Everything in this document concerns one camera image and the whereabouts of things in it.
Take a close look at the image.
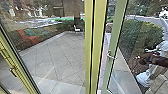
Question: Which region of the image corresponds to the green garden shrub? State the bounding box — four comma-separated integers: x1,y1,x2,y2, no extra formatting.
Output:
119,20,165,61

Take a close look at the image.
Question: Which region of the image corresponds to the white garden chair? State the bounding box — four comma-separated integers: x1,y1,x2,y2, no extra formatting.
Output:
73,24,83,34

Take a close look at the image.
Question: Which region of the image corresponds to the small metal window handle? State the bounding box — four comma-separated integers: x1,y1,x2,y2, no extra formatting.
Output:
9,67,18,78

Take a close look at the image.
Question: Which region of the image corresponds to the green framed glass door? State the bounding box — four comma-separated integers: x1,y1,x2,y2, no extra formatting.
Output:
100,0,168,94

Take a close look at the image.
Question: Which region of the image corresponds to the green framed glass window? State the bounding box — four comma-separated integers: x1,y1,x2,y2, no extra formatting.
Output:
0,0,101,94

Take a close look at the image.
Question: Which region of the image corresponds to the dark tree trunk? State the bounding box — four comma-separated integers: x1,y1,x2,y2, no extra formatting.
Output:
73,0,84,31

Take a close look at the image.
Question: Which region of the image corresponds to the white garden statue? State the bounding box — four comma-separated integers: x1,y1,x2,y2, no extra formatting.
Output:
135,39,168,92

